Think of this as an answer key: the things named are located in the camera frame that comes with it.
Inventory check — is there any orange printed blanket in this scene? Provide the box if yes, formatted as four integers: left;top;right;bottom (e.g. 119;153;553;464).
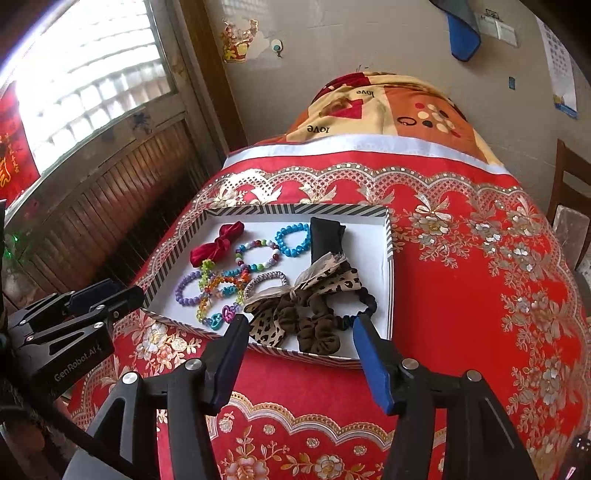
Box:
286;69;504;169

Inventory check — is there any blue grey hanging cloth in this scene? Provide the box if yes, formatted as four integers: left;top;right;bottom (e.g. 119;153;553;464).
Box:
429;0;482;62

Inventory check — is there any white cloth strip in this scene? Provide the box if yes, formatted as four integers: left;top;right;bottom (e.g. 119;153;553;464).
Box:
224;136;515;176

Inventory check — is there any wall calendar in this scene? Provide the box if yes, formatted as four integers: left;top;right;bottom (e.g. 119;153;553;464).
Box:
536;16;580;120

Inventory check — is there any brown scrunchie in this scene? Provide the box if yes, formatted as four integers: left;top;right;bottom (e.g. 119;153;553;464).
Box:
272;293;342;356

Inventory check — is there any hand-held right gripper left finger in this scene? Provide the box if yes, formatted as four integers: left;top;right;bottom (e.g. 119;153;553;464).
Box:
60;315;250;480

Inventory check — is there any silver elastic hair tie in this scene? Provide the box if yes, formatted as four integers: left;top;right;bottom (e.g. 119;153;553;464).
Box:
242;271;288;301

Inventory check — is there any red paper banner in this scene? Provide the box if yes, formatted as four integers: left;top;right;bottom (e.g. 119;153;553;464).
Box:
0;85;41;204

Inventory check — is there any red gold floral tablecloth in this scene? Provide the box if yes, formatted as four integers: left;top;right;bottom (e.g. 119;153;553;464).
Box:
69;161;591;480

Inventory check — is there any floral seat cushion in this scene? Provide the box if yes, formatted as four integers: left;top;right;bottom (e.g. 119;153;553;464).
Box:
553;205;591;269

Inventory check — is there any leopard print hair bow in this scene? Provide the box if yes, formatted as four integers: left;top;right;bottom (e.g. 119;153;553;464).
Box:
245;251;363;347

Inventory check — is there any cartoon wall sticker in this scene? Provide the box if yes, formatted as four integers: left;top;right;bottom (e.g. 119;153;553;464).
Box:
221;18;269;64

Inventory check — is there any striped cardboard box tray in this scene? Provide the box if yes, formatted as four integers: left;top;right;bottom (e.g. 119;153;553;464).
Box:
141;203;398;370

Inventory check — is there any black scrunchie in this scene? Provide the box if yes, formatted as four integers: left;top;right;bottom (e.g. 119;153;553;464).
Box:
323;286;378;333

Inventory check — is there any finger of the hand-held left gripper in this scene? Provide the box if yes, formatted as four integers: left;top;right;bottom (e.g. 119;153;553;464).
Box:
8;278;127;332
23;285;145;352

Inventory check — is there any white wall switch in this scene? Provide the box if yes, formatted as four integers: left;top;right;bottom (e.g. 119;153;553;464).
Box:
478;14;518;44

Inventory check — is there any blue bead bracelet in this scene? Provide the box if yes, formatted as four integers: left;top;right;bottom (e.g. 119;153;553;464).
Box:
274;223;311;254

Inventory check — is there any orange clear bead bracelet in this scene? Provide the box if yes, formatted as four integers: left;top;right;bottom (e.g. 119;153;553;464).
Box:
196;272;245;324

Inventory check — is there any purple bead bracelet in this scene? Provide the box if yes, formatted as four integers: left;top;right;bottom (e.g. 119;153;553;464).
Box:
174;271;208;308

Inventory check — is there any red fabric bow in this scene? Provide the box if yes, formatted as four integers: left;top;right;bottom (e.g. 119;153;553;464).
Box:
190;220;245;267

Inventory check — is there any black cloth pouch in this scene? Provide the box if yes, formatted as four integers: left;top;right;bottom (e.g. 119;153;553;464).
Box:
309;217;347;264

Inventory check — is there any multicolour bead bracelet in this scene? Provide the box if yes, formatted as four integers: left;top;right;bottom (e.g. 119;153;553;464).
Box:
235;239;281;274

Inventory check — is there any teal pink chain bracelet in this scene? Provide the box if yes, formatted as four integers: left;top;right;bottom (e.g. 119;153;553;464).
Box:
202;259;252;330

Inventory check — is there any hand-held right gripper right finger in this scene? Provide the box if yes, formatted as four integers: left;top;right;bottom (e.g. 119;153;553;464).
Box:
352;314;541;480

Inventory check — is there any wooden chair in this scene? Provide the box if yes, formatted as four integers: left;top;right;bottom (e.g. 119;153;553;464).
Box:
545;138;591;273

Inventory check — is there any glass window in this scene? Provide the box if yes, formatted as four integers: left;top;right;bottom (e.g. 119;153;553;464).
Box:
0;0;178;204

